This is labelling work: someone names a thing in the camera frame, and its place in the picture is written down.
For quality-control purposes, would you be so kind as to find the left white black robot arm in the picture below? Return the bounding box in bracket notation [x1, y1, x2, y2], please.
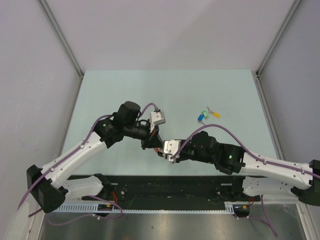
[20, 101, 166, 213]

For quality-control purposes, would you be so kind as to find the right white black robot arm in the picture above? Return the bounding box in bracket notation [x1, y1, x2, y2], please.
[168, 131, 320, 206]

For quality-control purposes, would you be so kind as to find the blue key tag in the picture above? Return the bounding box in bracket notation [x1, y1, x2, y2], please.
[197, 114, 206, 126]

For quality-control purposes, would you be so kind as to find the green key tag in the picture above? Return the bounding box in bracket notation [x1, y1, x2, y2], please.
[201, 110, 209, 119]

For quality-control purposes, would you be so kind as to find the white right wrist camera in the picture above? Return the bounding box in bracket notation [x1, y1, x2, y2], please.
[162, 139, 181, 164]

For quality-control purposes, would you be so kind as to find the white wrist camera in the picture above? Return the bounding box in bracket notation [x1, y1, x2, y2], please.
[162, 139, 181, 164]
[149, 110, 166, 132]

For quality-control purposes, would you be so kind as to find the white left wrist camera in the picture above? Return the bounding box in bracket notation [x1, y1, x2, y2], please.
[149, 110, 166, 132]

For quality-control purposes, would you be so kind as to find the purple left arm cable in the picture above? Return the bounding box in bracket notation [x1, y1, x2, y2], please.
[17, 101, 160, 226]

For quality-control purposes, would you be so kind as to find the black mounting base plate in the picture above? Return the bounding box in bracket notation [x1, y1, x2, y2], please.
[64, 174, 262, 210]

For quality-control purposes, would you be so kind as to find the white slotted cable duct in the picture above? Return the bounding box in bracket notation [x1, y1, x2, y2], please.
[53, 202, 251, 215]

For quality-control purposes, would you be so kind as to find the aluminium right side rail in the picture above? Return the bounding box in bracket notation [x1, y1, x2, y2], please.
[253, 72, 286, 160]

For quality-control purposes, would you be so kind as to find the aluminium left corner post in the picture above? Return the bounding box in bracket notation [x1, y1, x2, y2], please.
[36, 0, 84, 80]

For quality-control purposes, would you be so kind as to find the aluminium corner post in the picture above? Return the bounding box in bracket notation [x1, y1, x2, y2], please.
[36, 0, 84, 80]
[255, 0, 304, 78]

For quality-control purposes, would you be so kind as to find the aluminium right corner post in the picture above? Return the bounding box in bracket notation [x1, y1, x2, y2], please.
[255, 0, 304, 78]

